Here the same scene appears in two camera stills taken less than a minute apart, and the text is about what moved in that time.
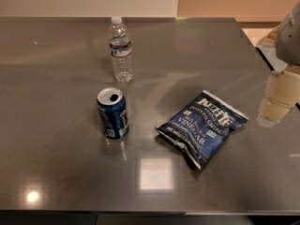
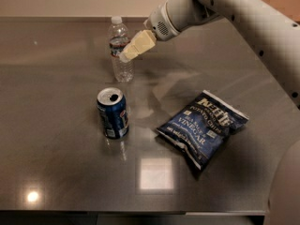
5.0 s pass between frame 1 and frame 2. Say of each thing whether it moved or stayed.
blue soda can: stayed
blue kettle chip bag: stayed
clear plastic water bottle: stayed
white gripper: moved
